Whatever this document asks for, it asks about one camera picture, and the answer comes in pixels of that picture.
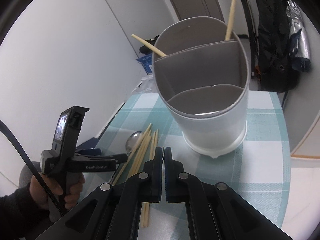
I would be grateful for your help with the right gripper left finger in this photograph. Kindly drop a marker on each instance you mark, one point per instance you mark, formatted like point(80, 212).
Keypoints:
point(151, 188)

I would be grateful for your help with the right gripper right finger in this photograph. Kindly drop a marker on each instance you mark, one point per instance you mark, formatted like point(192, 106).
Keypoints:
point(175, 191)

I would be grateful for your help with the metal spoon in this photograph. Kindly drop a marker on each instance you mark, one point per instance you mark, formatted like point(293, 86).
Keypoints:
point(132, 141)

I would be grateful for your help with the operator left hand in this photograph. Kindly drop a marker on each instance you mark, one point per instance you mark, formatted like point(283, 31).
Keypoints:
point(41, 199)

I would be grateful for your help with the wooden chopstick right pair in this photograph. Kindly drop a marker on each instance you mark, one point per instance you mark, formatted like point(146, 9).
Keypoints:
point(144, 204)

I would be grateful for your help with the navy jordan shoe box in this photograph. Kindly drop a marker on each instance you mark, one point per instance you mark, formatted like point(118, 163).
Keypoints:
point(89, 148)

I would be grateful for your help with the teal plaid tablecloth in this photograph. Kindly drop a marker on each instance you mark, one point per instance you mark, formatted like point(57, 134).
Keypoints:
point(258, 170)

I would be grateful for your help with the grey plastic mailer bag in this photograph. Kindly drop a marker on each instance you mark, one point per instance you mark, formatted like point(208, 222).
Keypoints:
point(147, 85)

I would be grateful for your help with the white utensil holder cup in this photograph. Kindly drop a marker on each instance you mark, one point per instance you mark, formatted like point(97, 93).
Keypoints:
point(203, 79)

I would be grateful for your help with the blue facial tissue box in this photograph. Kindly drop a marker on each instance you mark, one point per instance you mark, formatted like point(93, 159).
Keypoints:
point(146, 62)

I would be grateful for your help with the black framed glass door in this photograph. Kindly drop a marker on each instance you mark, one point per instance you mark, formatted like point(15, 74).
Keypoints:
point(252, 36)

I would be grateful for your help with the black backpack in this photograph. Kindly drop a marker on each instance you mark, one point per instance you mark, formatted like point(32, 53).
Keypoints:
point(275, 68)

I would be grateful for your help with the silver folded umbrella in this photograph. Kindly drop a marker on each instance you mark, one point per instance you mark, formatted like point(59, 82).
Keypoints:
point(299, 49)

